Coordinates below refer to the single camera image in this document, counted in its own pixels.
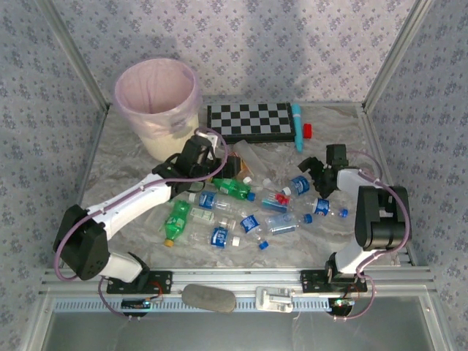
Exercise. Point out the green plastic soda bottle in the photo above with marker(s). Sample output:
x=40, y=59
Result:
x=230, y=187
x=175, y=221

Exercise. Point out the blue-label bottle white cap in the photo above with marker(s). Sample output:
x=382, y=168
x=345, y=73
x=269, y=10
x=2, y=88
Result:
x=219, y=237
x=300, y=185
x=207, y=200

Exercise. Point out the frosted clear plastic bottle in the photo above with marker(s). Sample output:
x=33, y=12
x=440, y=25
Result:
x=250, y=155

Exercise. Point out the clear bottle white cap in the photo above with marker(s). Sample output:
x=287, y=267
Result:
x=248, y=180
x=267, y=181

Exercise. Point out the blue-label bottle blue cap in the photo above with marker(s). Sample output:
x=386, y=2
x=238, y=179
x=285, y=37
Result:
x=249, y=223
x=321, y=207

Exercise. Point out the clear bottle white green label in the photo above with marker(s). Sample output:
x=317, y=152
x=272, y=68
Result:
x=202, y=215

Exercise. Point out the blue bottle red caps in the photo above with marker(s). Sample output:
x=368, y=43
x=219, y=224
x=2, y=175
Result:
x=272, y=204

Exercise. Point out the clear bottle pale blue label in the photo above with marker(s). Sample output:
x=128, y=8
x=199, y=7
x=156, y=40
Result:
x=281, y=223

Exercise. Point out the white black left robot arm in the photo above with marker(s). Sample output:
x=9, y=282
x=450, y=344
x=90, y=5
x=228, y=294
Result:
x=128, y=204

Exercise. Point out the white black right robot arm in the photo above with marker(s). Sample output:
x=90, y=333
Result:
x=380, y=219

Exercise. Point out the white round waste bin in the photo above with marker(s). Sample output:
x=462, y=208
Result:
x=161, y=146

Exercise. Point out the pink plastic bin liner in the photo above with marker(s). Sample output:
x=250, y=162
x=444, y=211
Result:
x=153, y=91

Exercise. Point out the small red block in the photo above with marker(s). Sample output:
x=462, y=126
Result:
x=308, y=131

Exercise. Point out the blue marker pen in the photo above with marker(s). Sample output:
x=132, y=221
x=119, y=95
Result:
x=298, y=124

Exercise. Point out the black white checkerboard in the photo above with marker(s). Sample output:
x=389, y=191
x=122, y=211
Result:
x=252, y=118

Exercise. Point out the grey oblong pad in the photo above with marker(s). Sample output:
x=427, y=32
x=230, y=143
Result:
x=208, y=298

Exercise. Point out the right small circuit board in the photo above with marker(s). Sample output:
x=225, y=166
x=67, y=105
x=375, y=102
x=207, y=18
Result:
x=340, y=303

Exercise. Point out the small circuit board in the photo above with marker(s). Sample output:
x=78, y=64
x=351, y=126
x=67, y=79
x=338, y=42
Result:
x=340, y=303
x=135, y=304

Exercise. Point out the left small circuit board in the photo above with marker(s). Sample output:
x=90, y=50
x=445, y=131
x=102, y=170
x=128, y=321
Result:
x=135, y=304

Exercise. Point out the grey lower shelf panel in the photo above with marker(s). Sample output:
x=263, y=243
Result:
x=234, y=332

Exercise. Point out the aluminium side rail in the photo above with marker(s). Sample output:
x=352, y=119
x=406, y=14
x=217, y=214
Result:
x=85, y=172
x=371, y=128

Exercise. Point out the aluminium mounting rail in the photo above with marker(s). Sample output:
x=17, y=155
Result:
x=237, y=276

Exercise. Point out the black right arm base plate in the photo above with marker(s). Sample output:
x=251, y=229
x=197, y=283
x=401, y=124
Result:
x=311, y=279

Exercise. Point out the aluminium frame post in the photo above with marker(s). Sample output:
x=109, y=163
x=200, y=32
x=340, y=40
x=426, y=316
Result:
x=75, y=55
x=395, y=55

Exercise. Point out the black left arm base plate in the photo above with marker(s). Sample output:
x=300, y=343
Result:
x=164, y=281

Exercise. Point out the silver metal bracket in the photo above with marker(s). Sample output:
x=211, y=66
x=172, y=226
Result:
x=270, y=300

